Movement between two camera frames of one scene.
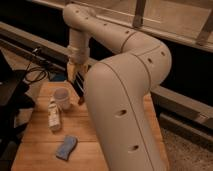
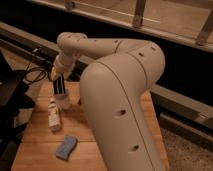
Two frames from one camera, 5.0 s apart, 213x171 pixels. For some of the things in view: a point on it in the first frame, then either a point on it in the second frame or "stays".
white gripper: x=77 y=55 → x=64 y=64
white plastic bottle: x=54 y=115 stays
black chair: x=13 y=102 stays
